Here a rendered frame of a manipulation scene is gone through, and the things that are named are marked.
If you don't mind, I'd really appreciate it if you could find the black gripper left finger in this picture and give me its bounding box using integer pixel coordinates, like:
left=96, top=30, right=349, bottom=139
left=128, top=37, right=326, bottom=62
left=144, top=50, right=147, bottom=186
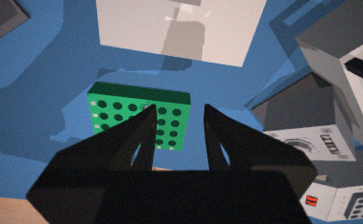
left=43, top=105, right=158, bottom=172

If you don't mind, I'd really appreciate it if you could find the blue bench mat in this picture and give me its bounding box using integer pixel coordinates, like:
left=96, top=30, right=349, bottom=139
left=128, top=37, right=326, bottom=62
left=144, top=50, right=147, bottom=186
left=0, top=0, right=346, bottom=200

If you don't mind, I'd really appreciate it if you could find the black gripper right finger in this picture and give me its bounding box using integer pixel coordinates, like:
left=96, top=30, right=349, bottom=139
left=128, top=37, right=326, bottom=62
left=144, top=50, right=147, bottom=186
left=203, top=104, right=317, bottom=199

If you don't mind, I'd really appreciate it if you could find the green tube rack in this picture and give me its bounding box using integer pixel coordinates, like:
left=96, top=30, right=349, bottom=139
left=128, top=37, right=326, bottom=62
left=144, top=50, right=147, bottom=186
left=87, top=82, right=191, bottom=151

